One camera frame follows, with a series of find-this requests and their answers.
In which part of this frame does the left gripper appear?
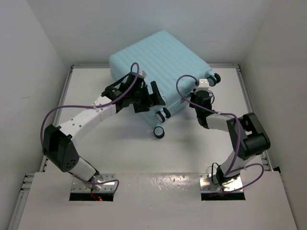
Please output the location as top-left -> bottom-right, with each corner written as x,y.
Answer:
130,81 -> 165,112

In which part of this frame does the light blue suitcase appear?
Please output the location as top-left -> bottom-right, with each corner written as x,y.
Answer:
109,30 -> 214,115

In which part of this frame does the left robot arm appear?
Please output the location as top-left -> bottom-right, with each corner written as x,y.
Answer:
42,71 -> 154,184

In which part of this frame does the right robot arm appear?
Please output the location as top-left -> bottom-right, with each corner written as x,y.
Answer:
176,80 -> 271,186

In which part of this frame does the lid lower wheel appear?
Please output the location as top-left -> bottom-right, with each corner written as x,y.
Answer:
155,107 -> 171,123

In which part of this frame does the lid wheel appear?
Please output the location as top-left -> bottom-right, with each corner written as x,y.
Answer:
207,73 -> 221,87
155,107 -> 171,123

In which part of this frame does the lid upper wheel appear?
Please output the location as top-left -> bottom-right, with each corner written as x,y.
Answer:
207,73 -> 221,87

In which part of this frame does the front left suitcase wheel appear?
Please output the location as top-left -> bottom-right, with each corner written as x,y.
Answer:
153,126 -> 165,139

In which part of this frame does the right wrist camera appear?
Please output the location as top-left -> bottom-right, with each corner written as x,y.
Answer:
195,79 -> 210,93

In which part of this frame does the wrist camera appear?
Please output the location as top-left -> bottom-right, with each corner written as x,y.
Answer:
195,79 -> 210,93
138,70 -> 147,79

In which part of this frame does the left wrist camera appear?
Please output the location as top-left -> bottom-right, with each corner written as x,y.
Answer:
138,70 -> 147,79

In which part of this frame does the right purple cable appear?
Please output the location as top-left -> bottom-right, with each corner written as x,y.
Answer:
176,75 -> 264,195

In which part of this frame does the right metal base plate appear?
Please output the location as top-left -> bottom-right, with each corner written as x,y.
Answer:
199,173 -> 244,194

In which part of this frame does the metal base plate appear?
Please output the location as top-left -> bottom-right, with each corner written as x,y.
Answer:
71,173 -> 119,194
199,173 -> 244,194

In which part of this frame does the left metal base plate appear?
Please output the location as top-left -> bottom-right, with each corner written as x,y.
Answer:
71,173 -> 119,194

